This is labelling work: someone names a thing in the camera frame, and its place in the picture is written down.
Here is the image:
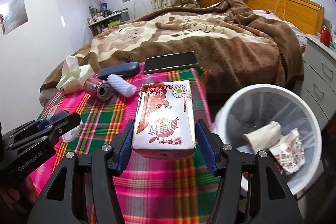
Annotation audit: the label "clear plastic cup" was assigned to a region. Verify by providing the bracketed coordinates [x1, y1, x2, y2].
[46, 106, 83, 143]

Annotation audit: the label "strawberry milk carton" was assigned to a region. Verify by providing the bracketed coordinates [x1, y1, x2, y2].
[132, 80, 196, 160]

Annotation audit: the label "beige paper bag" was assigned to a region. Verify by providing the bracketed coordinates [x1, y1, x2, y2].
[243, 121, 281, 153]

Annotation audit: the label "red drink can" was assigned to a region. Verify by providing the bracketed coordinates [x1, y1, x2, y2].
[83, 78, 113, 101]

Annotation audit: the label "white ribbed foam roll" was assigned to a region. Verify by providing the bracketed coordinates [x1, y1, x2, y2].
[107, 74, 137, 98]

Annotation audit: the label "patterned paper bag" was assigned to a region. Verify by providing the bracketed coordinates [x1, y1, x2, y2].
[269, 128, 305, 174]

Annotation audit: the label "white trash bin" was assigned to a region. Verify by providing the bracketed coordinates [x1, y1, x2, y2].
[212, 84, 322, 195]

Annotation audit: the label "person's left hand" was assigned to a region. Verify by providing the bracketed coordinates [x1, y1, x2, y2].
[1, 176, 38, 223]

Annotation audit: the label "white tissue pack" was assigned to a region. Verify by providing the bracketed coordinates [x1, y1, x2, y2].
[56, 56, 95, 95]

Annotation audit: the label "dark blue glasses case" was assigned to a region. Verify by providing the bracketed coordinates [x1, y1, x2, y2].
[97, 61, 140, 80]

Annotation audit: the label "black smartphone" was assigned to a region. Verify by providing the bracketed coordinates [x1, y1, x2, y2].
[143, 52, 199, 75]

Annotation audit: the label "brown fleece blanket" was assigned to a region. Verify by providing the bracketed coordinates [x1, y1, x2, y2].
[39, 0, 305, 94]

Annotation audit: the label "shelf with clutter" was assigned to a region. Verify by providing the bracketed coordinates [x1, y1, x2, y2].
[87, 8, 130, 36]

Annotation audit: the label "grey bedside drawer cabinet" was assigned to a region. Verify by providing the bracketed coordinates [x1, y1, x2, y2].
[293, 35, 336, 129]

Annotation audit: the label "red mug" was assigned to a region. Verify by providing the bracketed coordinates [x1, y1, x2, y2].
[319, 26, 331, 47]

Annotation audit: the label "boxes on cabinet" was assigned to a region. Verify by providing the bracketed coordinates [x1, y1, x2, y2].
[329, 24, 336, 52]

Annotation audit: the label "wooden headboard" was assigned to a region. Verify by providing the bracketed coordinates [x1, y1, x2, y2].
[243, 0, 324, 35]

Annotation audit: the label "wall poster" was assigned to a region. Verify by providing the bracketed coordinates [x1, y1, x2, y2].
[1, 0, 29, 35]

